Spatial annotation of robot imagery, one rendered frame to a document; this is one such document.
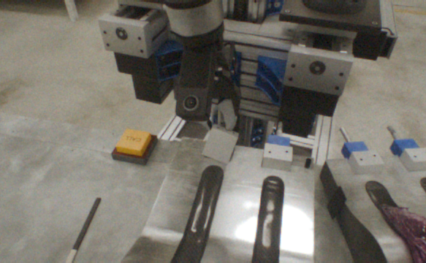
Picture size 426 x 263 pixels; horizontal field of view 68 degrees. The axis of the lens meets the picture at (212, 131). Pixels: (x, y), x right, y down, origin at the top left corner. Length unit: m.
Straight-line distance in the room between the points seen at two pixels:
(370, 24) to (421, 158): 0.30
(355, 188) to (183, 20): 0.43
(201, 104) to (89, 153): 0.41
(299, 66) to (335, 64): 0.08
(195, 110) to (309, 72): 0.39
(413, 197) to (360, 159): 0.11
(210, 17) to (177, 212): 0.31
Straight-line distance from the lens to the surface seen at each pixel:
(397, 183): 0.70
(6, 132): 0.93
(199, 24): 0.42
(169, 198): 0.55
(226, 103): 0.52
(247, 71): 0.93
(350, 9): 0.83
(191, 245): 0.50
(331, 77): 0.75
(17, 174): 0.80
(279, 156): 0.57
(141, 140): 0.72
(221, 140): 0.56
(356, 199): 0.63
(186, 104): 0.43
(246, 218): 0.53
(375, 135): 2.18
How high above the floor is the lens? 1.33
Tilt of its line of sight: 43 degrees down
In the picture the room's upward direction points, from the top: straight up
